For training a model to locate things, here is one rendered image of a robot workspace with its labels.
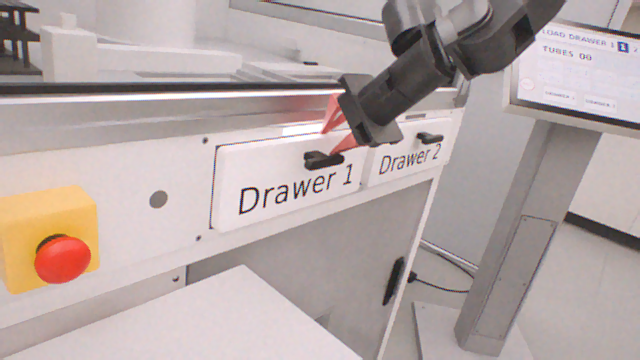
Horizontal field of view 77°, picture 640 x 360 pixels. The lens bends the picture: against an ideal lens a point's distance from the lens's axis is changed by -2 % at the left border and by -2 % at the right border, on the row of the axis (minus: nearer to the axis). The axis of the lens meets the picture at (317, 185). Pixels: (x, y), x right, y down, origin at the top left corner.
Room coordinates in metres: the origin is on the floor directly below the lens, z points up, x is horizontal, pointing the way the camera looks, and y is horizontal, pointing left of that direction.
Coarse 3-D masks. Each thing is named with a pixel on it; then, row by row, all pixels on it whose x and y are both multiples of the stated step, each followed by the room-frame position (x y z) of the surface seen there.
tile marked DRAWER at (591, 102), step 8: (584, 96) 1.14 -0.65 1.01; (592, 96) 1.14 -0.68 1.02; (600, 96) 1.14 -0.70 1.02; (584, 104) 1.12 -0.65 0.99; (592, 104) 1.12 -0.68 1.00; (600, 104) 1.12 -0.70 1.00; (608, 104) 1.13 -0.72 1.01; (616, 104) 1.13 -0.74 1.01; (608, 112) 1.11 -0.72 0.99; (616, 112) 1.11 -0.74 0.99
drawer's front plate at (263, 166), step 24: (240, 144) 0.47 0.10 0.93; (264, 144) 0.49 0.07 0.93; (288, 144) 0.51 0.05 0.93; (312, 144) 0.55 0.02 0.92; (336, 144) 0.59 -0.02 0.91; (216, 168) 0.44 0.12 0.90; (240, 168) 0.45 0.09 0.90; (264, 168) 0.48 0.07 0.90; (288, 168) 0.52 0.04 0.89; (336, 168) 0.60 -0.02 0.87; (360, 168) 0.65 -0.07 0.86; (216, 192) 0.44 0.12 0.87; (240, 192) 0.46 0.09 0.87; (312, 192) 0.56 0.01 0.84; (336, 192) 0.61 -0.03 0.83; (216, 216) 0.44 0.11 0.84; (240, 216) 0.46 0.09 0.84; (264, 216) 0.49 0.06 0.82
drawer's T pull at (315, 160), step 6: (306, 156) 0.53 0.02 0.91; (312, 156) 0.53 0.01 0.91; (318, 156) 0.53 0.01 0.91; (324, 156) 0.53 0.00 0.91; (330, 156) 0.54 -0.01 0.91; (336, 156) 0.54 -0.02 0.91; (342, 156) 0.55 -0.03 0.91; (306, 162) 0.50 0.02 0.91; (312, 162) 0.50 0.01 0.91; (318, 162) 0.51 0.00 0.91; (324, 162) 0.52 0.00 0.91; (330, 162) 0.53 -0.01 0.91; (336, 162) 0.54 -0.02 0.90; (342, 162) 0.55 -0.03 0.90; (306, 168) 0.50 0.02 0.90; (312, 168) 0.50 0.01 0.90; (318, 168) 0.51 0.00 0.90
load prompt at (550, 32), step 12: (540, 36) 1.25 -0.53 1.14; (552, 36) 1.25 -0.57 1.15; (564, 36) 1.25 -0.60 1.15; (576, 36) 1.26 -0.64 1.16; (588, 36) 1.26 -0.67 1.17; (600, 36) 1.27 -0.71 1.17; (600, 48) 1.24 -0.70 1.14; (612, 48) 1.24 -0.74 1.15; (624, 48) 1.25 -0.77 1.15; (636, 48) 1.25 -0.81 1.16
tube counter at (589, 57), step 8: (584, 56) 1.22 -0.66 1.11; (592, 56) 1.22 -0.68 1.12; (600, 56) 1.22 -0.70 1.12; (608, 56) 1.23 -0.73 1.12; (592, 64) 1.20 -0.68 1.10; (600, 64) 1.21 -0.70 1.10; (608, 64) 1.21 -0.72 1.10; (616, 64) 1.21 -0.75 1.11; (624, 64) 1.21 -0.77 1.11; (632, 64) 1.22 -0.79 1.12; (632, 72) 1.20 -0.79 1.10
